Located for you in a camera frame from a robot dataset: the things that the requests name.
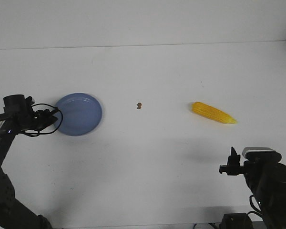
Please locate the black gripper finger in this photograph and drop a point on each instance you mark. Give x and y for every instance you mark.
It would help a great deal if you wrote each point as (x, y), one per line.
(233, 152)

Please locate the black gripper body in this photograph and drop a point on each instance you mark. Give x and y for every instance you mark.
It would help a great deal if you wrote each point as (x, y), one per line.
(233, 167)
(42, 119)

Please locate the blue round plate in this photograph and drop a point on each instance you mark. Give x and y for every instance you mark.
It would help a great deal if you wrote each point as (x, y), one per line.
(79, 114)

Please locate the yellow corn cob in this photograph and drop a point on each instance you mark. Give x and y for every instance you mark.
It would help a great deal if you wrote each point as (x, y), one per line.
(212, 113)

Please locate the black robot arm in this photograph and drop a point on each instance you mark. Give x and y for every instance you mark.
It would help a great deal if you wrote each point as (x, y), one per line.
(20, 118)
(265, 176)

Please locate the white object at table edge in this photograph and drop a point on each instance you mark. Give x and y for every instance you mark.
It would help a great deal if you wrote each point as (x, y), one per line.
(205, 226)

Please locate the small brown crumb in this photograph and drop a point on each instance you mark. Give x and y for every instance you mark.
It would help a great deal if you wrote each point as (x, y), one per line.
(139, 105)

